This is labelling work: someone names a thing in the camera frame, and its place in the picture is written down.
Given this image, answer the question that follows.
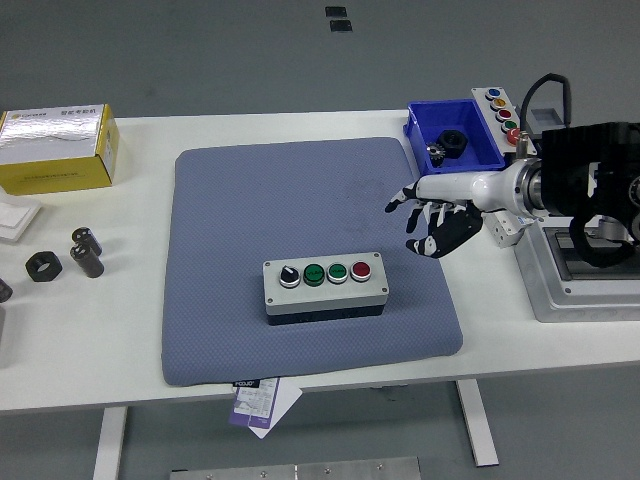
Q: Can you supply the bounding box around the blue plastic bin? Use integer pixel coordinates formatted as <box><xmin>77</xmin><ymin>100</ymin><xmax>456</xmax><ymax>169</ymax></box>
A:
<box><xmin>402</xmin><ymin>98</ymin><xmax>507</xmax><ymax>192</ymax></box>

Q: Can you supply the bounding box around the white five-button control box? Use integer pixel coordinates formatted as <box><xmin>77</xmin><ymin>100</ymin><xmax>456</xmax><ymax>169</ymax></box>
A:
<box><xmin>470</xmin><ymin>86</ymin><xmax>540</xmax><ymax>164</ymax></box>

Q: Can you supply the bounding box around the grey four-button control box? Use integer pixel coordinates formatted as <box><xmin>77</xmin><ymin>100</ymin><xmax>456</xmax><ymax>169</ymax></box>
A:
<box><xmin>262</xmin><ymin>250</ymin><xmax>391</xmax><ymax>328</ymax></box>

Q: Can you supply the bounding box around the purple white mat label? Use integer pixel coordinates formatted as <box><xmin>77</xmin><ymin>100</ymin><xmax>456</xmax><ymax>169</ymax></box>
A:
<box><xmin>227</xmin><ymin>376</ymin><xmax>304</xmax><ymax>441</ymax></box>

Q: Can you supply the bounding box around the large black hex nut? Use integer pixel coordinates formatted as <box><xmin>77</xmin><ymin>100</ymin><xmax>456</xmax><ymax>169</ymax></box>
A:
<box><xmin>436</xmin><ymin>129</ymin><xmax>469</xmax><ymax>159</ymax></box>
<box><xmin>24</xmin><ymin>250</ymin><xmax>64</xmax><ymax>284</ymax></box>

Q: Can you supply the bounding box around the blue-grey padded mat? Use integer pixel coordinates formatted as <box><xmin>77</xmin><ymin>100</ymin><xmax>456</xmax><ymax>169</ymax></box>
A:
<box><xmin>160</xmin><ymin>136</ymin><xmax>464</xmax><ymax>388</ymax></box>

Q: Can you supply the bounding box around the white circuit breaker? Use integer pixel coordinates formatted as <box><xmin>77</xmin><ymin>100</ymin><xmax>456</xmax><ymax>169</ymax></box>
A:
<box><xmin>483</xmin><ymin>209</ymin><xmax>540</xmax><ymax>249</ymax></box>

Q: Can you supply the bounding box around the grey distribution box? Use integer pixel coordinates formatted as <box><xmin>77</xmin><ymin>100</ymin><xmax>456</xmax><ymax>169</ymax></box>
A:
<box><xmin>514</xmin><ymin>217</ymin><xmax>640</xmax><ymax>324</ymax></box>

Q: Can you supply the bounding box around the small metal gear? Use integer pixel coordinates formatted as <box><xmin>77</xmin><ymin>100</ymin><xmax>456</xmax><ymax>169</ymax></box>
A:
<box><xmin>425</xmin><ymin>141</ymin><xmax>449</xmax><ymax>168</ymax></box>

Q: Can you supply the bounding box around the black cylindrical capacitor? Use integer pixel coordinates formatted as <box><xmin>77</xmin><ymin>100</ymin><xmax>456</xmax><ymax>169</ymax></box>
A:
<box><xmin>70</xmin><ymin>225</ymin><xmax>104</xmax><ymax>257</ymax></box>
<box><xmin>69</xmin><ymin>242</ymin><xmax>106</xmax><ymax>279</ymax></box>

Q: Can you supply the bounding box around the yellow cardboard box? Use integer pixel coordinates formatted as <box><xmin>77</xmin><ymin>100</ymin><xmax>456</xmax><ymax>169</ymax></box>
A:
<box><xmin>0</xmin><ymin>103</ymin><xmax>120</xmax><ymax>196</ymax></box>

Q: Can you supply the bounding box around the white table leg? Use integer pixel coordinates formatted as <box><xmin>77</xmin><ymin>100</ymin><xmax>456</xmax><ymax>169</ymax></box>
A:
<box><xmin>454</xmin><ymin>379</ymin><xmax>501</xmax><ymax>468</ymax></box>
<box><xmin>91</xmin><ymin>406</ymin><xmax>129</xmax><ymax>480</ymax></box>

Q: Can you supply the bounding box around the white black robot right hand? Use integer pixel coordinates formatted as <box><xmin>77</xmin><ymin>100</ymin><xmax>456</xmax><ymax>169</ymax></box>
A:
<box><xmin>383</xmin><ymin>164</ymin><xmax>524</xmax><ymax>261</ymax></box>

